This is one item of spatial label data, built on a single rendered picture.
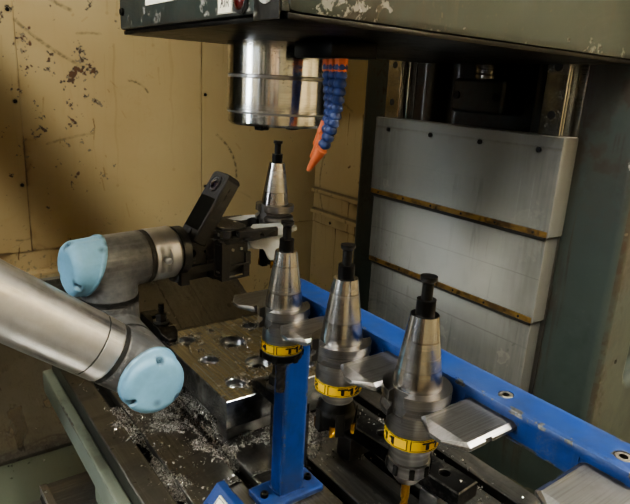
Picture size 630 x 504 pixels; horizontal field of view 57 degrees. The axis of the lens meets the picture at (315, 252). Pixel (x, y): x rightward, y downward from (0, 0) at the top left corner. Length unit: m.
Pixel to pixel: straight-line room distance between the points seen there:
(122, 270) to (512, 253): 0.71
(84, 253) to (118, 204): 1.15
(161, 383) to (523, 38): 0.61
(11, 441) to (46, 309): 0.94
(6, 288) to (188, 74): 1.42
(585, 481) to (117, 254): 0.59
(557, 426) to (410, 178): 0.88
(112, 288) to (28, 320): 0.18
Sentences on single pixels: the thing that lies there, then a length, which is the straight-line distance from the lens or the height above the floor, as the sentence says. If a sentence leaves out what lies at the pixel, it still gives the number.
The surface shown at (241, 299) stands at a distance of 0.74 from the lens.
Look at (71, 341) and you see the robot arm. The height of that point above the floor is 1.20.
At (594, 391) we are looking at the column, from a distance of 1.20.
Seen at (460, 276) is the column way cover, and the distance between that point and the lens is 1.25.
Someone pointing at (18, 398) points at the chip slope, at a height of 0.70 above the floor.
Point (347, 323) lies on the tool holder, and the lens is 0.59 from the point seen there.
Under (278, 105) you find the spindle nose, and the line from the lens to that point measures 0.87.
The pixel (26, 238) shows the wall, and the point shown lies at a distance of 1.89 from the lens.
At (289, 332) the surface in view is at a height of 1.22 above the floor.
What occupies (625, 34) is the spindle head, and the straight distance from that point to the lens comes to 1.02.
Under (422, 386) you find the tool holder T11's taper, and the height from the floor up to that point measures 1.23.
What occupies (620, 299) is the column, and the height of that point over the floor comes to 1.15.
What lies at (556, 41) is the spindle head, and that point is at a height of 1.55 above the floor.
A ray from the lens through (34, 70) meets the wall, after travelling 1.84.
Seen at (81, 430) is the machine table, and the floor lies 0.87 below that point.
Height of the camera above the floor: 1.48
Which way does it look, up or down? 16 degrees down
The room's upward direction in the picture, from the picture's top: 3 degrees clockwise
